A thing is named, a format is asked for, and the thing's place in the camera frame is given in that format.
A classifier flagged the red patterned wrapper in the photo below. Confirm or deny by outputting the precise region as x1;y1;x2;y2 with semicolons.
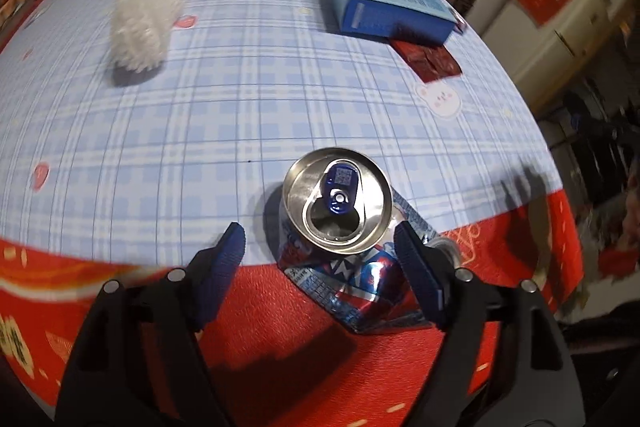
390;39;462;84

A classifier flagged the crushed blue drink can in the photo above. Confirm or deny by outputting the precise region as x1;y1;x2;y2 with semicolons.
276;147;458;335

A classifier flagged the cream refrigerator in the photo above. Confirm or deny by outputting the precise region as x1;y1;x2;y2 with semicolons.
480;0;626;95

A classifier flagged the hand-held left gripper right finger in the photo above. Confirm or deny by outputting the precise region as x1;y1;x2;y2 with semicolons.
392;223;586;427

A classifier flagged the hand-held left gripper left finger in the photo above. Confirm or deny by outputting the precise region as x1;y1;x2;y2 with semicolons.
55;222;246;427

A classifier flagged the plaid tablecloth with red border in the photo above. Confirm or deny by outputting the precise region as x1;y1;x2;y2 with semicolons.
0;0;586;413

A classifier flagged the white crumpled tissue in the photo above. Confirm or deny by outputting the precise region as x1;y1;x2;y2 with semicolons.
109;0;186;75

